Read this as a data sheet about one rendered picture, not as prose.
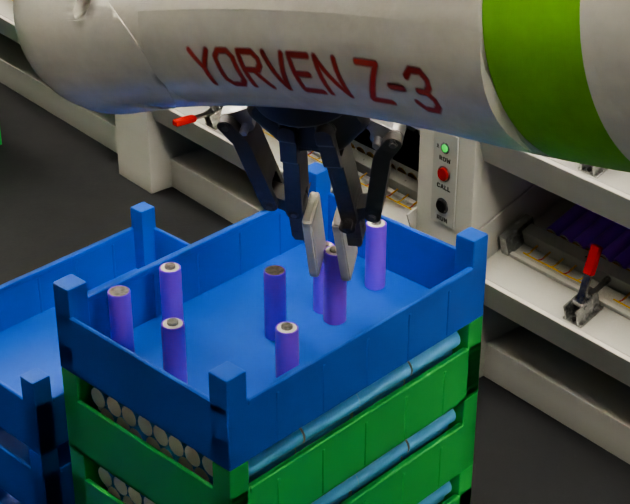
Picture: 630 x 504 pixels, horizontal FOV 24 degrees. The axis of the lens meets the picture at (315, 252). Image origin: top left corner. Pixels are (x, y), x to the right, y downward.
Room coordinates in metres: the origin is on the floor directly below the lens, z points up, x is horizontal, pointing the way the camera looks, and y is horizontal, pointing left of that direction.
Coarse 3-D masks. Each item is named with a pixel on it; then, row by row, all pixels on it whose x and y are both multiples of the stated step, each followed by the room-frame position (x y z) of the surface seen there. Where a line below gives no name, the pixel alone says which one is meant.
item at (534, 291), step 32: (544, 192) 1.61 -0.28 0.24; (512, 224) 1.57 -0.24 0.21; (544, 224) 1.59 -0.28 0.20; (576, 224) 1.55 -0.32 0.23; (608, 224) 1.54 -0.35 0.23; (512, 256) 1.54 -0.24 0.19; (544, 256) 1.51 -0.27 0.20; (576, 256) 1.49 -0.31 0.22; (608, 256) 1.48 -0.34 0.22; (512, 288) 1.49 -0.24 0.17; (544, 288) 1.48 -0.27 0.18; (576, 288) 1.46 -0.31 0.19; (608, 288) 1.45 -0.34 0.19; (512, 320) 1.49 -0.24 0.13; (544, 320) 1.44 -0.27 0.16; (576, 320) 1.40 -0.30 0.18; (608, 320) 1.40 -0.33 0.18; (576, 352) 1.41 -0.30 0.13; (608, 352) 1.36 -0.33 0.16
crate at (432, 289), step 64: (320, 192) 1.18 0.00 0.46; (192, 256) 1.08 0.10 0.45; (256, 256) 1.14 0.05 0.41; (448, 256) 1.09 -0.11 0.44; (64, 320) 0.97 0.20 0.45; (192, 320) 1.05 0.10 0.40; (256, 320) 1.05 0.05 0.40; (320, 320) 1.05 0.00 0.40; (384, 320) 0.97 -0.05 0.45; (448, 320) 1.02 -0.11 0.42; (128, 384) 0.92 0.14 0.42; (192, 384) 0.95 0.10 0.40; (256, 384) 0.95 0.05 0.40; (320, 384) 0.91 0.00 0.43; (256, 448) 0.86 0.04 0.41
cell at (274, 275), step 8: (264, 272) 1.02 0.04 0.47; (272, 272) 1.02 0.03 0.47; (280, 272) 1.02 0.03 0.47; (264, 280) 1.02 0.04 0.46; (272, 280) 1.01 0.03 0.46; (280, 280) 1.01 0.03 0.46; (264, 288) 1.02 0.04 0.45; (272, 288) 1.01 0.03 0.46; (280, 288) 1.01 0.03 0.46; (264, 296) 1.02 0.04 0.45; (272, 296) 1.01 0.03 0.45; (280, 296) 1.01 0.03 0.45; (264, 304) 1.02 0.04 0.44; (272, 304) 1.01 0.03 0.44; (280, 304) 1.01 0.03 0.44; (264, 312) 1.02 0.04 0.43; (272, 312) 1.01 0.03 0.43; (280, 312) 1.01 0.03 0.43; (264, 320) 1.02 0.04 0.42; (272, 320) 1.01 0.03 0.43; (280, 320) 1.01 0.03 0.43; (272, 328) 1.01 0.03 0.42; (272, 336) 1.01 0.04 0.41
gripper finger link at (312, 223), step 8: (312, 192) 0.96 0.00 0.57; (312, 200) 0.95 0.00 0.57; (320, 200) 0.96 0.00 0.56; (312, 208) 0.94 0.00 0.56; (320, 208) 0.96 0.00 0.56; (304, 216) 0.94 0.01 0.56; (312, 216) 0.94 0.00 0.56; (320, 216) 0.96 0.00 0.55; (304, 224) 0.93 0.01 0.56; (312, 224) 0.94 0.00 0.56; (320, 224) 0.96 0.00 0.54; (304, 232) 0.94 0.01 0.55; (312, 232) 0.94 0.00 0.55; (320, 232) 0.96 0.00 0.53; (304, 240) 0.94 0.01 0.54; (312, 240) 0.94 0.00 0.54; (320, 240) 0.96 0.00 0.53; (312, 248) 0.95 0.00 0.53; (320, 248) 0.97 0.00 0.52; (312, 256) 0.95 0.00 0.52; (320, 256) 0.97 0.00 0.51; (312, 264) 0.95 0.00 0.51; (320, 264) 0.97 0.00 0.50; (312, 272) 0.96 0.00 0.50
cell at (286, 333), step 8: (280, 328) 0.94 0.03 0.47; (288, 328) 0.93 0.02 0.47; (296, 328) 0.94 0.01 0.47; (280, 336) 0.93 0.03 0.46; (288, 336) 0.93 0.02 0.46; (296, 336) 0.93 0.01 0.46; (280, 344) 0.93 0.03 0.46; (288, 344) 0.93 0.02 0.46; (296, 344) 0.93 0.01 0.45; (280, 352) 0.93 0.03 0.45; (288, 352) 0.93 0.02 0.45; (296, 352) 0.93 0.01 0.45; (280, 360) 0.93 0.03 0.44; (288, 360) 0.93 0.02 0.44; (296, 360) 0.93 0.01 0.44; (280, 368) 0.93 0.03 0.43; (288, 368) 0.93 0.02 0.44
